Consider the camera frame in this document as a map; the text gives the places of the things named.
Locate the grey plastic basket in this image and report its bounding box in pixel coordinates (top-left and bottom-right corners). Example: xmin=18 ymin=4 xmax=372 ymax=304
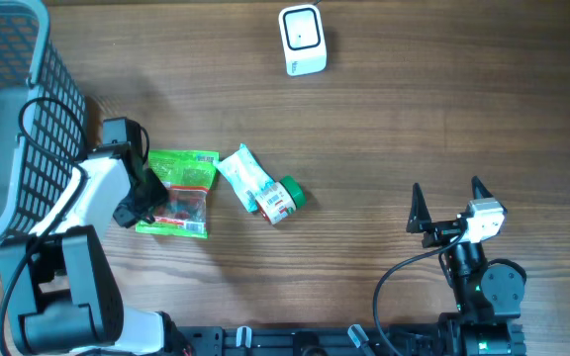
xmin=0 ymin=0 xmax=88 ymax=243

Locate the pale green wipes packet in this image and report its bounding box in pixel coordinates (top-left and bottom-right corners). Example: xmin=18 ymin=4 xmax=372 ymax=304
xmin=214 ymin=143 xmax=275 ymax=213

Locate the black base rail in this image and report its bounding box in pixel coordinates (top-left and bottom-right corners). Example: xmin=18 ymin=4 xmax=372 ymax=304
xmin=85 ymin=323 xmax=527 ymax=356

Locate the green snack bag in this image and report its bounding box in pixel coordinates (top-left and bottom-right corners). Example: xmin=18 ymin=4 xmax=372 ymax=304
xmin=136 ymin=150 xmax=220 ymax=239

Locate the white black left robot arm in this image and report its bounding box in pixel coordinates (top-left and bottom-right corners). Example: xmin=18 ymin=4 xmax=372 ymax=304
xmin=0 ymin=143 xmax=177 ymax=355

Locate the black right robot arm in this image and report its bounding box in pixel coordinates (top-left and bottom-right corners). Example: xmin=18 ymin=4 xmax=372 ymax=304
xmin=407 ymin=177 xmax=527 ymax=356

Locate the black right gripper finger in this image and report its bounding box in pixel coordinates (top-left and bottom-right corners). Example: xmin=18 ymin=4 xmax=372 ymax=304
xmin=406 ymin=183 xmax=432 ymax=233
xmin=471 ymin=176 xmax=493 ymax=200

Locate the green lid spice jar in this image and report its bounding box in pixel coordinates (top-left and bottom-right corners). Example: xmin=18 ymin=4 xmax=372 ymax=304
xmin=255 ymin=176 xmax=307 ymax=224

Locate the white barcode scanner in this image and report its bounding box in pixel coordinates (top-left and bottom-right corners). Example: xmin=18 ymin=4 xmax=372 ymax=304
xmin=278 ymin=4 xmax=328 ymax=77

